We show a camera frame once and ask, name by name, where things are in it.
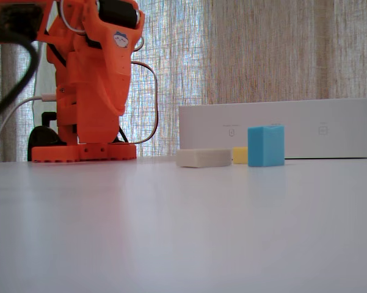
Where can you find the orange robot arm with base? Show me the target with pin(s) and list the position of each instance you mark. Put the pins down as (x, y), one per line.
(88, 91)

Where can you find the white foam cuboid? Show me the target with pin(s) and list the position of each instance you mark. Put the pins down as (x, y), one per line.
(201, 158)

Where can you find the yellow foam cuboid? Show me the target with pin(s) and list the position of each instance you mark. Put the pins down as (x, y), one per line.
(239, 155)

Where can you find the blue foam cuboid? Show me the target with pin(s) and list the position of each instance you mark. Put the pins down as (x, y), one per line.
(262, 146)

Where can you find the white cardboard bin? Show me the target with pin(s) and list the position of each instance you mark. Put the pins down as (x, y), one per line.
(323, 122)

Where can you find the cartoon cat sticker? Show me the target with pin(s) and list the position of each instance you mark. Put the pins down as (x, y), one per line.
(121, 39)

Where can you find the beige woven curtain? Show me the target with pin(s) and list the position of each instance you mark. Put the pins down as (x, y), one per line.
(262, 45)

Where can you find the black power plug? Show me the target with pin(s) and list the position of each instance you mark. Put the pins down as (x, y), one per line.
(49, 116)

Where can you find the black table clamp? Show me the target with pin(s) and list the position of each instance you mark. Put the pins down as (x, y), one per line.
(42, 137)

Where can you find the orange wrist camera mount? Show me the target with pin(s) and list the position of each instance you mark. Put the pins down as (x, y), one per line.
(15, 21)

